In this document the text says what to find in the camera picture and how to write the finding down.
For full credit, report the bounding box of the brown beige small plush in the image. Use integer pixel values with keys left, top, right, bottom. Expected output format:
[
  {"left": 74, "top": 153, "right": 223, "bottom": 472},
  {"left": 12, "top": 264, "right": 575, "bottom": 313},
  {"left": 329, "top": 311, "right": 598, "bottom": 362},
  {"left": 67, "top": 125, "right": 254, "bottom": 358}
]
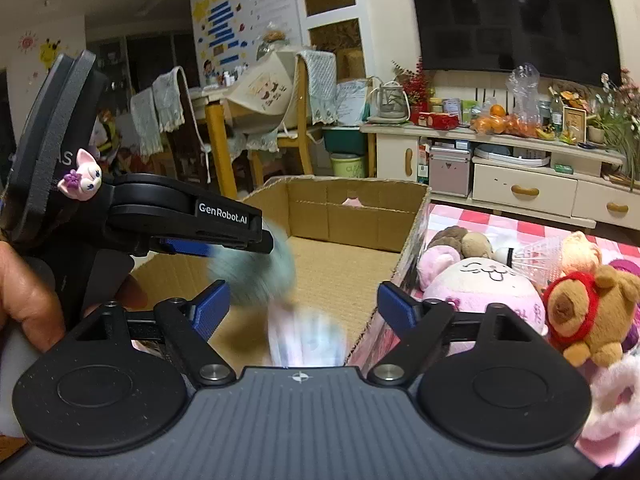
[{"left": 427, "top": 226, "right": 494, "bottom": 259}]

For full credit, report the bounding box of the person's left hand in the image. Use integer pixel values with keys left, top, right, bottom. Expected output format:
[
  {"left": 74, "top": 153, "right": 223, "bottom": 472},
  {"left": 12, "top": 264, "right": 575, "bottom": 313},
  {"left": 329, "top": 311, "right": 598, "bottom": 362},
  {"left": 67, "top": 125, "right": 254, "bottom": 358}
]
[{"left": 0, "top": 240, "right": 65, "bottom": 352}]

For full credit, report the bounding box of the pink cat charm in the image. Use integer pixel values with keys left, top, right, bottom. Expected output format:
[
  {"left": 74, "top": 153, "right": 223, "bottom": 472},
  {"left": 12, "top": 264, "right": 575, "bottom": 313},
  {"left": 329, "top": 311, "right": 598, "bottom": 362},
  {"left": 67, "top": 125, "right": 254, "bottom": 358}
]
[{"left": 58, "top": 148, "right": 102, "bottom": 202}]

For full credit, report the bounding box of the pink round plush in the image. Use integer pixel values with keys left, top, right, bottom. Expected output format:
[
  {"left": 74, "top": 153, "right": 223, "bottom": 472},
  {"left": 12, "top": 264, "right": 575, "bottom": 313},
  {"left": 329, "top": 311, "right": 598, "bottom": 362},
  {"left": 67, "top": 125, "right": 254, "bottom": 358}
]
[{"left": 416, "top": 245, "right": 548, "bottom": 336}]

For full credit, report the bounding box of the cardboard box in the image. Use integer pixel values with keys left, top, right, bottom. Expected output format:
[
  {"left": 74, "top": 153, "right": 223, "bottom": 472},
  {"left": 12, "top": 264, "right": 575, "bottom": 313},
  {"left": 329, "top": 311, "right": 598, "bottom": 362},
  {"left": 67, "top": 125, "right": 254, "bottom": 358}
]
[{"left": 132, "top": 177, "right": 431, "bottom": 373}]

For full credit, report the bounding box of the red checkered tablecloth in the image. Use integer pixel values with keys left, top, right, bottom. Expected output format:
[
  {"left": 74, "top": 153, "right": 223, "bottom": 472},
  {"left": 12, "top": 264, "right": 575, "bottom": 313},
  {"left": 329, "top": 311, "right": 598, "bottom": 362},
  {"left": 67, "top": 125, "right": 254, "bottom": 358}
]
[{"left": 349, "top": 202, "right": 640, "bottom": 466}]

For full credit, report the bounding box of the pink storage box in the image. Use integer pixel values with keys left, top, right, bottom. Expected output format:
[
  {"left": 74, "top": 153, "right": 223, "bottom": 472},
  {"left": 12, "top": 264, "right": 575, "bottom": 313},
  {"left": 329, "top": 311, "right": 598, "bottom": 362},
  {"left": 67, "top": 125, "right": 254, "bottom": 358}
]
[{"left": 430, "top": 146, "right": 472, "bottom": 197}]

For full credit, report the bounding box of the brown bear red hood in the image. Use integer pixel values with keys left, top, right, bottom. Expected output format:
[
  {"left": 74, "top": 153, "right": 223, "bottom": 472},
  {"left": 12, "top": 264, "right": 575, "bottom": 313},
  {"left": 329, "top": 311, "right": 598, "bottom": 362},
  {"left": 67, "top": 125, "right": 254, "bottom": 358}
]
[{"left": 542, "top": 264, "right": 639, "bottom": 367}]

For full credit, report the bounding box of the green waste bin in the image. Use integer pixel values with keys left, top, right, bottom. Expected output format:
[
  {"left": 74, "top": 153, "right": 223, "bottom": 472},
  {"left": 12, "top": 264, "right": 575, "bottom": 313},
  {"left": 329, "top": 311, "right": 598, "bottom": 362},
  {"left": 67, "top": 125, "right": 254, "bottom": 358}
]
[{"left": 330, "top": 153, "right": 367, "bottom": 178}]

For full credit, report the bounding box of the orange teddy plush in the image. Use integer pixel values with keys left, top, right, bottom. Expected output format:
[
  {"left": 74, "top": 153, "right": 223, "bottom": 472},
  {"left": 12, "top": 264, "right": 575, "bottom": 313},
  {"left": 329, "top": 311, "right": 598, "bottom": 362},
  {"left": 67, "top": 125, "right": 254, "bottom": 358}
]
[{"left": 561, "top": 232, "right": 602, "bottom": 274}]

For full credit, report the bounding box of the wooden chair with covers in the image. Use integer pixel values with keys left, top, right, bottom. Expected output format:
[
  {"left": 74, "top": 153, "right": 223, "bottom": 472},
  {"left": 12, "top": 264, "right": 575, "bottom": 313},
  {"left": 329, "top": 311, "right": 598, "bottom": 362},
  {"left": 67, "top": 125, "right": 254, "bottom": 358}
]
[{"left": 201, "top": 47, "right": 337, "bottom": 198}]

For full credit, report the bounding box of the cream TV cabinet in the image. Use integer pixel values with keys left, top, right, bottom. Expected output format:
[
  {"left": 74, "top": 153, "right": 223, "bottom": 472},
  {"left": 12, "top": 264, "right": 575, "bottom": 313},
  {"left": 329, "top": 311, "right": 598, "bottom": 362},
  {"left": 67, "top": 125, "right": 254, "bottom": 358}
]
[{"left": 360, "top": 124, "right": 640, "bottom": 231}]

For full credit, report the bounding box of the red gift box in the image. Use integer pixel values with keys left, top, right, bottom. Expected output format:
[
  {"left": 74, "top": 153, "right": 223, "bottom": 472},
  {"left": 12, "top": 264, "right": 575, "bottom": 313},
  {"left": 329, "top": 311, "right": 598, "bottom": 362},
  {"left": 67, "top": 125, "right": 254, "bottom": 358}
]
[{"left": 418, "top": 112, "right": 459, "bottom": 130}]

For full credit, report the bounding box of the bag of oranges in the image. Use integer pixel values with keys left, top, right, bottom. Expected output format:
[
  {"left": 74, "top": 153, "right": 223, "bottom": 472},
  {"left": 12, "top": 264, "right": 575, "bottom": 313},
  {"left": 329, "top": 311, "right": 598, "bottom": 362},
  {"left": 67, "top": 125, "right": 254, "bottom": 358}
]
[{"left": 470, "top": 104, "right": 541, "bottom": 138}]

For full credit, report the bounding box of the glass kettle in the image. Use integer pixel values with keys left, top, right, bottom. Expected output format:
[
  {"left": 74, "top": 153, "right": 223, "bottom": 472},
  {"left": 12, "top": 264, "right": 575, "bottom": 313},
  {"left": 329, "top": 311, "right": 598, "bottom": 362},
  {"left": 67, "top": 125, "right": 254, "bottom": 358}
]
[{"left": 369, "top": 81, "right": 410, "bottom": 124}]

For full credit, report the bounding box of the clear plastic bag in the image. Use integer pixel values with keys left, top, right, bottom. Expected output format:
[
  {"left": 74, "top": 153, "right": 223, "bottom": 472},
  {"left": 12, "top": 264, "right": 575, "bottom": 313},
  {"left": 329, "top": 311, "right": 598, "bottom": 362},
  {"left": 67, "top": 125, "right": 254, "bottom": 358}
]
[{"left": 506, "top": 63, "right": 540, "bottom": 125}]

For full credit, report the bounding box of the potted flower plant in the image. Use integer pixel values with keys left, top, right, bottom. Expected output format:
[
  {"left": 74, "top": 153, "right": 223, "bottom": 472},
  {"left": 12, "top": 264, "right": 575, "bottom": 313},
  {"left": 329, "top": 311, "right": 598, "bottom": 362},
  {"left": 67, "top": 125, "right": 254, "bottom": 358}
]
[{"left": 590, "top": 68, "right": 639, "bottom": 191}]

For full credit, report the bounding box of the black flat television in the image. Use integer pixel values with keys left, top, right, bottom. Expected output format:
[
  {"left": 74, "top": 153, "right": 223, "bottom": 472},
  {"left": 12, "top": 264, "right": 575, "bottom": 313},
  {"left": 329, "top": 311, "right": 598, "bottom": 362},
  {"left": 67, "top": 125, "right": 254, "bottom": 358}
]
[{"left": 414, "top": 0, "right": 620, "bottom": 86}]

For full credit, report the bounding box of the wooden photo frame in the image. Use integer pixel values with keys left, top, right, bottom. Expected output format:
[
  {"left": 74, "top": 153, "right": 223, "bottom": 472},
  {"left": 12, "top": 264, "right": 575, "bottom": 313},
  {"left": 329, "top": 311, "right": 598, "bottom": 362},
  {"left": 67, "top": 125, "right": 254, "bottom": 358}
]
[{"left": 563, "top": 106, "right": 587, "bottom": 143}]

